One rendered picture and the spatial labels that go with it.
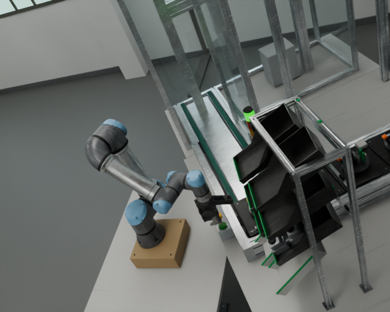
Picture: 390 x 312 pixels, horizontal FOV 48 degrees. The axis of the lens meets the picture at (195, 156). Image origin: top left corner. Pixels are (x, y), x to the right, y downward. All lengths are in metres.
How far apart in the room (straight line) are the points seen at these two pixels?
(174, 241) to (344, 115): 1.26
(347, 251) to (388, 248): 0.17
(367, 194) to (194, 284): 0.92
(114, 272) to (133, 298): 0.22
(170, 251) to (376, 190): 1.03
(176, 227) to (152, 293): 0.35
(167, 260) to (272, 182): 0.91
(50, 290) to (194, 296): 1.93
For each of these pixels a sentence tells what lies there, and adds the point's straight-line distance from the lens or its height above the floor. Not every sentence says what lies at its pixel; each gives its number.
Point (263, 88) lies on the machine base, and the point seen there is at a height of 0.86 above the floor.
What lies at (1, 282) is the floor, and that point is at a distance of 4.26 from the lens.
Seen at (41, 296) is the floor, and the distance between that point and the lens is 3.87.
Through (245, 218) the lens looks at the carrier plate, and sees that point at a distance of 2.15.
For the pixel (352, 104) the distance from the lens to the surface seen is 2.81.
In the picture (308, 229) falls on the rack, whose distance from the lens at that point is 1.51.
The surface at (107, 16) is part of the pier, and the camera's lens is 5.49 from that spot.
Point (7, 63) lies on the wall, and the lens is 7.02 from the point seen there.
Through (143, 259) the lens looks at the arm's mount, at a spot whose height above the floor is 0.94.
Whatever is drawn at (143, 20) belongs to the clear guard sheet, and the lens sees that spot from 2.93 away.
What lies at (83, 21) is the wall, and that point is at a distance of 5.99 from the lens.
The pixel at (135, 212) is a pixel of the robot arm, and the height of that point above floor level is 1.17.
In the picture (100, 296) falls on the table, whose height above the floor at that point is 0.86.
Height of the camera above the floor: 2.59
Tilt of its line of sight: 39 degrees down
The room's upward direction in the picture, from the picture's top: 24 degrees counter-clockwise
